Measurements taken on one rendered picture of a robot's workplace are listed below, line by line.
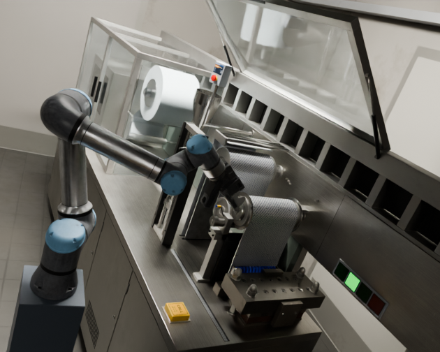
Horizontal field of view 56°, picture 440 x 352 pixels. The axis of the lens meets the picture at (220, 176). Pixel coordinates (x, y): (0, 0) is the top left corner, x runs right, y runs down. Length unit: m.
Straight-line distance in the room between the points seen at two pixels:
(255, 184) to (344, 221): 0.42
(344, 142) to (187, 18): 3.20
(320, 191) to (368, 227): 0.28
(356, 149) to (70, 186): 1.05
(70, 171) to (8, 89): 3.20
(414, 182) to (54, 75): 3.71
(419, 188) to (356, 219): 0.27
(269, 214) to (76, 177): 0.72
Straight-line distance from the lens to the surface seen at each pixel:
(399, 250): 1.54
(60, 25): 4.46
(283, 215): 1.68
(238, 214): 1.61
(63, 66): 4.53
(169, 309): 1.55
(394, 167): 1.57
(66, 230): 1.43
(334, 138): 1.77
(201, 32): 4.71
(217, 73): 1.97
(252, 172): 1.80
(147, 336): 1.73
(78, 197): 1.50
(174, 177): 1.24
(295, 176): 1.89
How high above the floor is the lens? 1.88
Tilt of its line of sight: 19 degrees down
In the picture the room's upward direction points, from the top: 20 degrees clockwise
